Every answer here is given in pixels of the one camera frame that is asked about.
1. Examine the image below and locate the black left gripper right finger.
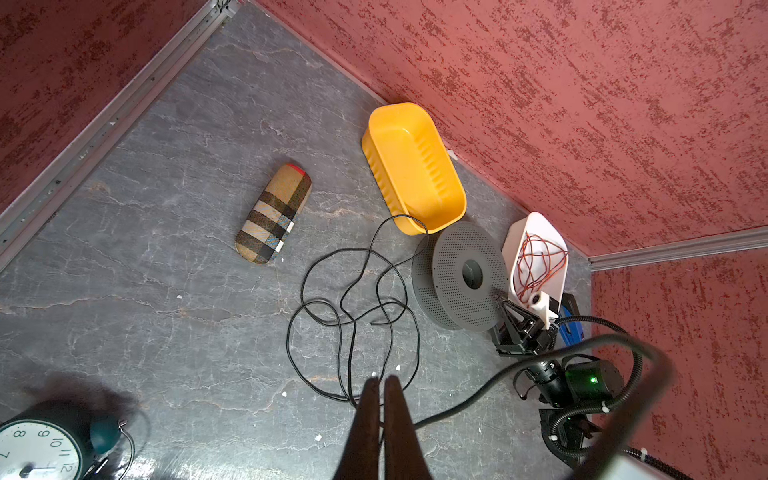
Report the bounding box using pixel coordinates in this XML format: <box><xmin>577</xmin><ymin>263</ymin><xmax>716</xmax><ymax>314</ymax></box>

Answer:
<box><xmin>384</xmin><ymin>375</ymin><xmax>432</xmax><ymax>479</ymax></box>

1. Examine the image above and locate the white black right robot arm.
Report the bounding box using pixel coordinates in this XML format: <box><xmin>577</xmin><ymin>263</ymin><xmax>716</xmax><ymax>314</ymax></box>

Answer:
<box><xmin>491</xmin><ymin>298</ymin><xmax>643</xmax><ymax>467</ymax></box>

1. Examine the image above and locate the red cable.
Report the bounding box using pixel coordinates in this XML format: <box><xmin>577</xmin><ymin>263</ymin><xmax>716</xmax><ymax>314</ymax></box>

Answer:
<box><xmin>515</xmin><ymin>232</ymin><xmax>568</xmax><ymax>304</ymax></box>

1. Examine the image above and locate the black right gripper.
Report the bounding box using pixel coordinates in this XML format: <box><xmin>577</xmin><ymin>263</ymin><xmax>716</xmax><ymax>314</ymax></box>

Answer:
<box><xmin>490</xmin><ymin>297</ymin><xmax>557</xmax><ymax>356</ymax></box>

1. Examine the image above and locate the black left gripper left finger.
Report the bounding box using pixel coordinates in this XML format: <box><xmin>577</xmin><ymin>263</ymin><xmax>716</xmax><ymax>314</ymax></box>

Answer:
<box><xmin>334</xmin><ymin>377</ymin><xmax>380</xmax><ymax>479</ymax></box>

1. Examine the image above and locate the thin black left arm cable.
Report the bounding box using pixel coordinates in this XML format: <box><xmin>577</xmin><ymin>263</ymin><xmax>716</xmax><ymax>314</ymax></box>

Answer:
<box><xmin>413</xmin><ymin>332</ymin><xmax>676</xmax><ymax>480</ymax></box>

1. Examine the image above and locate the grey perforated cable spool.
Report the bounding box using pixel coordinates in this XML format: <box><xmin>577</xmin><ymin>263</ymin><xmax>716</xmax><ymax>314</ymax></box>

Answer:
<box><xmin>411</xmin><ymin>221</ymin><xmax>510</xmax><ymax>332</ymax></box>

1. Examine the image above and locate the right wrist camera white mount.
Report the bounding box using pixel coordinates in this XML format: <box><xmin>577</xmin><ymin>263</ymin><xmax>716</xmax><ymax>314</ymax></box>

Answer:
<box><xmin>528</xmin><ymin>291</ymin><xmax>560</xmax><ymax>329</ymax></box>

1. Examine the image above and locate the plaid fabric glasses case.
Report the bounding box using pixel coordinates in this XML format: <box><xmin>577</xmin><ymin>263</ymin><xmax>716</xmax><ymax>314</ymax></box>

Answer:
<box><xmin>235</xmin><ymin>163</ymin><xmax>312</xmax><ymax>265</ymax></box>

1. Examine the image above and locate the white plastic tray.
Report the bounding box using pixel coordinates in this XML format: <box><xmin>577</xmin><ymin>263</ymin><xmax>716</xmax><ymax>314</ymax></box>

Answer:
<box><xmin>502</xmin><ymin>212</ymin><xmax>570</xmax><ymax>307</ymax></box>

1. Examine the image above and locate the aluminium corner post right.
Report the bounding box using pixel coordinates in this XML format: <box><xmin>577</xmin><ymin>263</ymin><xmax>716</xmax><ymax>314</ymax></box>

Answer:
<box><xmin>589</xmin><ymin>226</ymin><xmax>767</xmax><ymax>272</ymax></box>

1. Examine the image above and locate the black corrugated cable conduit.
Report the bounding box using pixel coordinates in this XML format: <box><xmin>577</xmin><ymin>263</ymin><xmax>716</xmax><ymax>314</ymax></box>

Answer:
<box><xmin>539</xmin><ymin>314</ymin><xmax>697</xmax><ymax>480</ymax></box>

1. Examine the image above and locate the yellow plastic tub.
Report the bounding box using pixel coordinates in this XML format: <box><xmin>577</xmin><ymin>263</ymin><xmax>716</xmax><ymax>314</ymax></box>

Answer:
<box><xmin>361</xmin><ymin>103</ymin><xmax>467</xmax><ymax>236</ymax></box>

